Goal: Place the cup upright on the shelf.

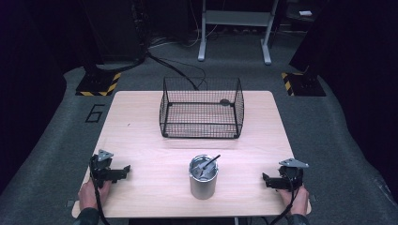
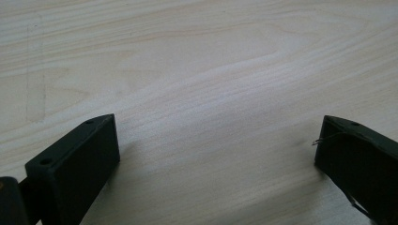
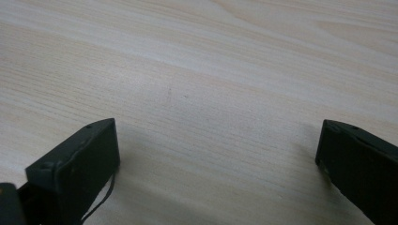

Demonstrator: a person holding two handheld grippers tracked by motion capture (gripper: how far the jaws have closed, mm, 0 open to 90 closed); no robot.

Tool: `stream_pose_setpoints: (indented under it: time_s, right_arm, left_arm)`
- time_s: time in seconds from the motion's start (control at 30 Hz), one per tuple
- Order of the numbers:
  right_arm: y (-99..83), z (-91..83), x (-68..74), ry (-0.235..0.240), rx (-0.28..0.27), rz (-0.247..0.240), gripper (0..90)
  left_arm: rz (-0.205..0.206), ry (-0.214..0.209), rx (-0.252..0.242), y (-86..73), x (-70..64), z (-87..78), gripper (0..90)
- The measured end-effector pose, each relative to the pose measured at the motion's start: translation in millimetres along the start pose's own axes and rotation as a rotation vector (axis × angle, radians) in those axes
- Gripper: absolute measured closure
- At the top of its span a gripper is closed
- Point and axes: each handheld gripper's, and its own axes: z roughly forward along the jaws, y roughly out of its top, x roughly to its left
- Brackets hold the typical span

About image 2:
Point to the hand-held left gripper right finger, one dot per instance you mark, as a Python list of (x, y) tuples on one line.
[(359, 159)]

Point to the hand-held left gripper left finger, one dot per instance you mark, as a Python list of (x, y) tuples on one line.
[(75, 165)]

